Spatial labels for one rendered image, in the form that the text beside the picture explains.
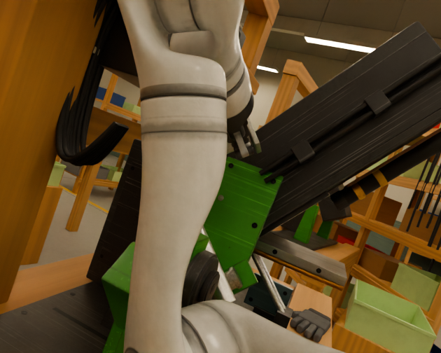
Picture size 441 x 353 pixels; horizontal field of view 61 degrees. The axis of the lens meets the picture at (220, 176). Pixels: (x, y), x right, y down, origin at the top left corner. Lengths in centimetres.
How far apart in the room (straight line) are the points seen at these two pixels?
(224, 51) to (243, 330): 24
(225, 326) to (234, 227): 37
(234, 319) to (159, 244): 10
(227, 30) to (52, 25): 39
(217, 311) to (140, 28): 24
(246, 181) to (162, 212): 43
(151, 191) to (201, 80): 9
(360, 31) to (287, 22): 158
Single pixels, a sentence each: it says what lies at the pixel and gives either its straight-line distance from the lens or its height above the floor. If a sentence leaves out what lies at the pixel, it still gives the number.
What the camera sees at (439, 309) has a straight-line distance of 311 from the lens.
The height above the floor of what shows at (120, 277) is 112.
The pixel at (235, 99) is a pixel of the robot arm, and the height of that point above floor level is 133.
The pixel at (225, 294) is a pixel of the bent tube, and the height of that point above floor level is 109.
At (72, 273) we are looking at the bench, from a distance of 99.
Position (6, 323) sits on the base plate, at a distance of 72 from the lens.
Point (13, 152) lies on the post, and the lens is 66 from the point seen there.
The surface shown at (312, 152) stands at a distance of 67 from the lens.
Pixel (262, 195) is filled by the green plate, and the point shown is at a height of 123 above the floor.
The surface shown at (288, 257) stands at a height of 112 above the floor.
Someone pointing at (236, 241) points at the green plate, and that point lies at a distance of 68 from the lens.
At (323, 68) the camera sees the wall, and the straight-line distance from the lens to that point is 1046.
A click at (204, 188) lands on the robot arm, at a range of 28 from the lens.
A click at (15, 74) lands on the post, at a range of 63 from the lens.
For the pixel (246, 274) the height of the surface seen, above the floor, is 109.
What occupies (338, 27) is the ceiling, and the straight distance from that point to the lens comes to 847.
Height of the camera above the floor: 127
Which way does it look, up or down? 3 degrees down
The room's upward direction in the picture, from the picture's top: 20 degrees clockwise
